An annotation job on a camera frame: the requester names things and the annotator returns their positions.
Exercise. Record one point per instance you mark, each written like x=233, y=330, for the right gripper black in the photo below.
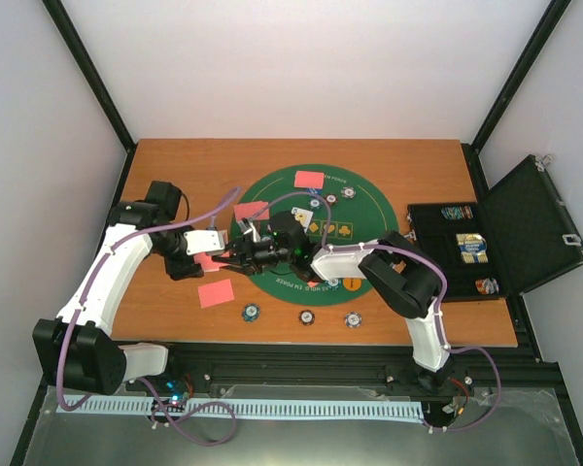
x=244, y=251

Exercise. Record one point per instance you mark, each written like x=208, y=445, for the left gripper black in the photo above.
x=185, y=269

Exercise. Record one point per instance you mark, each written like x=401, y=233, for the red playing card deck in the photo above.
x=206, y=262

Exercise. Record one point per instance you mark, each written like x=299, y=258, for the teal poker chip stack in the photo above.
x=250, y=313

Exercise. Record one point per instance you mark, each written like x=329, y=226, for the face up card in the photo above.
x=304, y=217

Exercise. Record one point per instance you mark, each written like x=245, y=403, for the brown poker chip stack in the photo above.
x=307, y=317

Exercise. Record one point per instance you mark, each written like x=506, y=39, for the blue round blind button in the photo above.
x=316, y=190

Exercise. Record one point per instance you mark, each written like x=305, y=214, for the red card top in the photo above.
x=309, y=179

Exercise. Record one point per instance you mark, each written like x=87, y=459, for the orange round blind button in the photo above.
x=352, y=284

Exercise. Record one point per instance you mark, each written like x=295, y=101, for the blue white chip stack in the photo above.
x=353, y=320

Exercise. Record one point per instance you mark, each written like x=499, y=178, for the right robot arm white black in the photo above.
x=407, y=280

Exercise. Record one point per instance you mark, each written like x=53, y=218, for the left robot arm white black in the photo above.
x=76, y=349

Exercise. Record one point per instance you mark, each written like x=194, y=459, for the round green poker mat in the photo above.
x=365, y=217

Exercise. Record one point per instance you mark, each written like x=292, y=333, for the chips row in case top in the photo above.
x=457, y=212

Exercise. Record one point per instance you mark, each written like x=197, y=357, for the blue white chips in case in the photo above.
x=472, y=247

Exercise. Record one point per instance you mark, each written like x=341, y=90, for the mixed chips in case bottom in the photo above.
x=487, y=286

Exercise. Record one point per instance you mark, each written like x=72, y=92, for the black poker case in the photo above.
x=531, y=238

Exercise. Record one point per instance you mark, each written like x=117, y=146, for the metal front plate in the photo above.
x=519, y=427

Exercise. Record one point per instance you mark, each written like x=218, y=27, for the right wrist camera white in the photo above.
x=249, y=230

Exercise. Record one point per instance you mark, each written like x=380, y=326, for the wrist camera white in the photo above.
x=205, y=241
x=249, y=230

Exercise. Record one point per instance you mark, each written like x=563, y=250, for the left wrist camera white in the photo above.
x=205, y=241

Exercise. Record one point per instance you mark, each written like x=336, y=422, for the light blue cable duct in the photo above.
x=257, y=409

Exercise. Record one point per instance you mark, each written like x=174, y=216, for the left black frame post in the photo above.
x=77, y=48

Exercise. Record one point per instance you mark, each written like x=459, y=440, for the black frame post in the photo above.
x=77, y=48
x=538, y=39

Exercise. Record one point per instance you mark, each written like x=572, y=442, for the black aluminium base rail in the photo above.
x=210, y=368

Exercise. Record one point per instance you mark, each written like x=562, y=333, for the right black frame post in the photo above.
x=538, y=39

